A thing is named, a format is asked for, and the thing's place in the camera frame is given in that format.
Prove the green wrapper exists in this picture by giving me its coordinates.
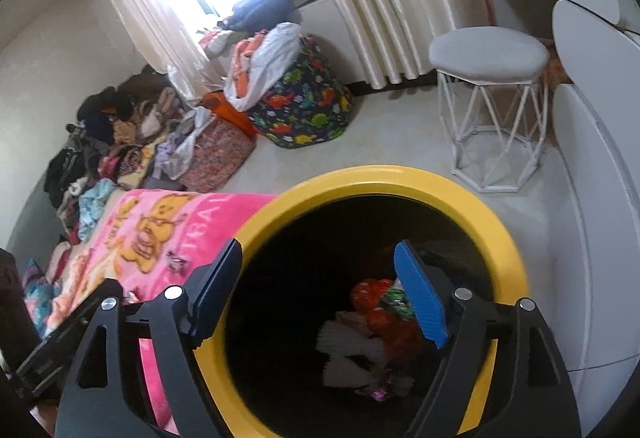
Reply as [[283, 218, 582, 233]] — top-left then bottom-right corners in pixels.
[[382, 285, 416, 319]]

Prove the wide cream curtain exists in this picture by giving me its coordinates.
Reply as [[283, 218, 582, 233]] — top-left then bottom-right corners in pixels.
[[287, 0, 488, 90]]

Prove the purple wrapper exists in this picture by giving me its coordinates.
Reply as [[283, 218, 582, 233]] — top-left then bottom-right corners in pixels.
[[355, 383, 396, 402]]

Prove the dinosaur print storage bag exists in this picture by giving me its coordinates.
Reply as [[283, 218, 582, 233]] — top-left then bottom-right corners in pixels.
[[247, 35, 353, 149]]

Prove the pile of clothes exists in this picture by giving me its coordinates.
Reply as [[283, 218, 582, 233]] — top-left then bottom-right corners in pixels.
[[44, 75, 201, 239]]

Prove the colourful patterned quilt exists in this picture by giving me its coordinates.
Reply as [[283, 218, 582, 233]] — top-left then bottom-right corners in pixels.
[[22, 243, 76, 339]]

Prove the teal cloth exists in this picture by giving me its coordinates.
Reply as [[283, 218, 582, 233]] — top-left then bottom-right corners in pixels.
[[79, 178, 118, 239]]

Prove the white curved desk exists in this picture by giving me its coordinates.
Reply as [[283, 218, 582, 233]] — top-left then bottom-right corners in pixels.
[[467, 0, 640, 419]]

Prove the white grey garment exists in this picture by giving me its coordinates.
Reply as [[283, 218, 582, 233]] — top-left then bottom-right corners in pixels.
[[155, 107, 213, 181]]

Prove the red plastic bag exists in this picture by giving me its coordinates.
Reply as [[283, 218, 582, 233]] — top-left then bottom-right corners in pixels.
[[350, 278, 431, 364]]

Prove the yellow rimmed black bin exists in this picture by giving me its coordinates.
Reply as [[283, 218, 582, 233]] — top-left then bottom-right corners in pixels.
[[192, 165, 530, 438]]

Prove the floral storage bag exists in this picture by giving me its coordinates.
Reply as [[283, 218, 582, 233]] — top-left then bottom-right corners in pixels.
[[177, 118, 258, 194]]

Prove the pink printed blanket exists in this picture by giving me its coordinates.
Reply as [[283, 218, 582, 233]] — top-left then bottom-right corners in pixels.
[[30, 188, 278, 436]]

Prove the narrow cream curtain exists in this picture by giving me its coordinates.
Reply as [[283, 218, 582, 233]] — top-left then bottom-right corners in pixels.
[[87, 0, 226, 99]]

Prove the white fringed cloth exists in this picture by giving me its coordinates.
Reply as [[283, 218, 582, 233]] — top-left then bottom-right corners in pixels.
[[317, 310, 416, 391]]

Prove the large white plastic bag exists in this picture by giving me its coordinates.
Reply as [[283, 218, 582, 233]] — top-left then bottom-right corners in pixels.
[[223, 22, 302, 113]]

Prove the orange cloth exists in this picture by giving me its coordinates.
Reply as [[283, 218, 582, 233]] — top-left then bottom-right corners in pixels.
[[202, 90, 258, 136]]

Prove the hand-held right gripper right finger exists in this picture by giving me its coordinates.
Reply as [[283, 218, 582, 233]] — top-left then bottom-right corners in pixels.
[[393, 240, 583, 438]]

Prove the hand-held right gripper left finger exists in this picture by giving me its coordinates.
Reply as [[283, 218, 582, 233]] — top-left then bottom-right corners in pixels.
[[55, 238, 244, 438]]

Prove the white stool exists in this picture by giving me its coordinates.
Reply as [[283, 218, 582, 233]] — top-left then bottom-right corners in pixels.
[[428, 25, 551, 194]]

